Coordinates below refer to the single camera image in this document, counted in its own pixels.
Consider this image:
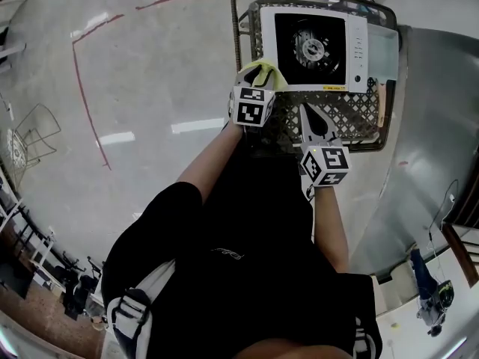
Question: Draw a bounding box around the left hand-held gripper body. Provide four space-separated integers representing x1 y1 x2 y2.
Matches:
227 80 277 129

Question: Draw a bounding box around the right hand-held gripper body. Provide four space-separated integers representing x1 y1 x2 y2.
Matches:
298 137 353 189

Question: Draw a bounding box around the yellow cloth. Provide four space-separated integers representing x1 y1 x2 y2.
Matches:
241 60 289 91

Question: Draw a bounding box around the white portable gas stove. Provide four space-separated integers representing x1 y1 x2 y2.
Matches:
259 6 370 93

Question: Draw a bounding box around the person's left forearm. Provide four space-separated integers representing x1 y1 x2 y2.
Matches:
175 123 244 207

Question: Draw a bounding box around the person's right forearm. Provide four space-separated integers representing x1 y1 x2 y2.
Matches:
313 185 351 274

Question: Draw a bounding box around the dark lattice metal table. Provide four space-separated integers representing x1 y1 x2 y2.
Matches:
231 0 398 156

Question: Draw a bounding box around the pale blue plastic tray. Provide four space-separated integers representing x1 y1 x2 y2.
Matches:
364 24 400 84

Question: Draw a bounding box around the person's black shirt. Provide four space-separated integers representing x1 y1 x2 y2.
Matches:
100 151 382 359

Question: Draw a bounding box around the bent red floor tape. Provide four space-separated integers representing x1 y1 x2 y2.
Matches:
71 13 125 171

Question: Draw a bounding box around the person's face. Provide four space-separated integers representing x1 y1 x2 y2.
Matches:
234 337 355 359

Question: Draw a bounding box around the wooden handle tool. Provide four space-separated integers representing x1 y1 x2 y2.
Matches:
377 82 387 129

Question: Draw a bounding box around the white harness strap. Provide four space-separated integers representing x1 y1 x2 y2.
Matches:
351 316 377 359
106 260 177 359

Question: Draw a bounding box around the wire frame chair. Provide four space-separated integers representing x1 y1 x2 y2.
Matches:
7 102 63 175

